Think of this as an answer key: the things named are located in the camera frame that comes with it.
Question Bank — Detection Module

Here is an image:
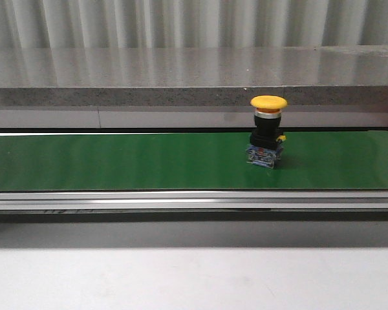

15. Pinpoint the yellow push button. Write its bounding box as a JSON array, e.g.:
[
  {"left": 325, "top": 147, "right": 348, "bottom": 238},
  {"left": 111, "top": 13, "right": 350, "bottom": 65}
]
[{"left": 246, "top": 95, "right": 287, "bottom": 169}]

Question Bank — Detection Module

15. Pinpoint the green conveyor belt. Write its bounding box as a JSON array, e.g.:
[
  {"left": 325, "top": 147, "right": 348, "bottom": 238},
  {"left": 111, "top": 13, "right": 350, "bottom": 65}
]
[{"left": 0, "top": 131, "right": 388, "bottom": 192}]

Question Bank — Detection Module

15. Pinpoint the grey speckled stone counter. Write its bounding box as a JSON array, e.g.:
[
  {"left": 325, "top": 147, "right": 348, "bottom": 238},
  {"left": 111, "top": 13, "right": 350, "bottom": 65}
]
[{"left": 0, "top": 46, "right": 388, "bottom": 130}]

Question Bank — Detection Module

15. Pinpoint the white pleated curtain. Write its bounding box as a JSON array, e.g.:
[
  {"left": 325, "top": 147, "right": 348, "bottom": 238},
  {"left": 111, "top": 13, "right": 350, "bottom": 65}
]
[{"left": 0, "top": 1, "right": 388, "bottom": 48}]

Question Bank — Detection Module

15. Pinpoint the aluminium conveyor side rail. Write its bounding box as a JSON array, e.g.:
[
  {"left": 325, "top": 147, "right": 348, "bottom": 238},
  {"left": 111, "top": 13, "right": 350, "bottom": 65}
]
[{"left": 0, "top": 189, "right": 388, "bottom": 213}]

